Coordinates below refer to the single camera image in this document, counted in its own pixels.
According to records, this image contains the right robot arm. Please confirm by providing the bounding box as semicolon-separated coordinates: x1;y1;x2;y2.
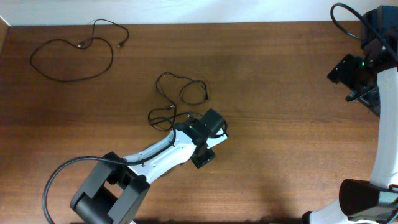
301;2;397;224

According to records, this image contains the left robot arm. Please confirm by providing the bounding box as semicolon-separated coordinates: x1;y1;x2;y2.
70;109;228;224

